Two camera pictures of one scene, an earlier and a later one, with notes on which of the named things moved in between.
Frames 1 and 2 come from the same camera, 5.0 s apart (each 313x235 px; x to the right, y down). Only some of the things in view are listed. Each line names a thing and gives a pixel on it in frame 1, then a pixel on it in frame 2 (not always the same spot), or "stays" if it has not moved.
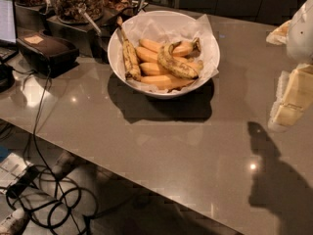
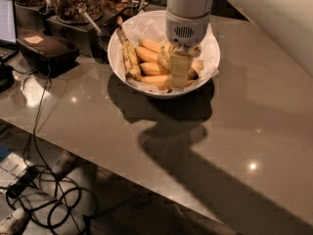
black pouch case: x=47 y=53 stays
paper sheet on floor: x=10 y=170 stays
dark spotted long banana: x=131 y=64 stays
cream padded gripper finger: x=293 y=96 to x=180 y=65
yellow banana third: x=154 y=69 stays
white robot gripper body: x=301 y=33 to x=186 y=31
